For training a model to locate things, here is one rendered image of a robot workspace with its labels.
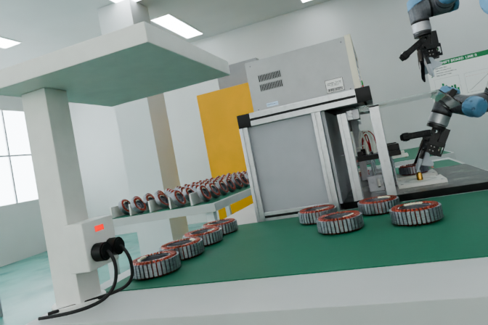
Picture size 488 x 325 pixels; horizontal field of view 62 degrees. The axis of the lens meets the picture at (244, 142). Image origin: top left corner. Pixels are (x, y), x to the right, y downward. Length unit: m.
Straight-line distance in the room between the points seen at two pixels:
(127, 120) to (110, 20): 1.33
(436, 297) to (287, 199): 0.85
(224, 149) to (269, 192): 4.01
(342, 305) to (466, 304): 0.15
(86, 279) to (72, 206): 0.14
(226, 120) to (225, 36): 2.54
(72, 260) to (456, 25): 6.72
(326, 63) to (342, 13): 5.69
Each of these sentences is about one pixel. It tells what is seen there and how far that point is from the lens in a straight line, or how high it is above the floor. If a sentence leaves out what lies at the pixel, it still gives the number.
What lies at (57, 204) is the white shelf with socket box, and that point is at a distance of 0.86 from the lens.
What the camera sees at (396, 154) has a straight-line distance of 1.49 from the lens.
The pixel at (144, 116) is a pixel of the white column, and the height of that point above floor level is 1.76.
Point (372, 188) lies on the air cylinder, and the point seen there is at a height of 0.78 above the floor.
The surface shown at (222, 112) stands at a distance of 5.38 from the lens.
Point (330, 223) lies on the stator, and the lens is 0.99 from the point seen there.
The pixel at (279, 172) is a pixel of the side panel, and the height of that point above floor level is 0.90.
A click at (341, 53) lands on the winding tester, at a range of 1.48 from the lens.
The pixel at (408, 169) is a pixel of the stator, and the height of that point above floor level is 0.81.
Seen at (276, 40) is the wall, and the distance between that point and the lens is 7.24.
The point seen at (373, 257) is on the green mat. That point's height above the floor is 0.75.
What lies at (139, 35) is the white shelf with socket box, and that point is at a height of 1.18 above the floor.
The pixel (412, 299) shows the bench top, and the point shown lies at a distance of 0.59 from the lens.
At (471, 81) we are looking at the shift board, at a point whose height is 1.49.
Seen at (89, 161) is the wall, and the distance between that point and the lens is 8.87.
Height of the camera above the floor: 0.96
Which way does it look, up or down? 3 degrees up
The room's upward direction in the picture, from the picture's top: 11 degrees counter-clockwise
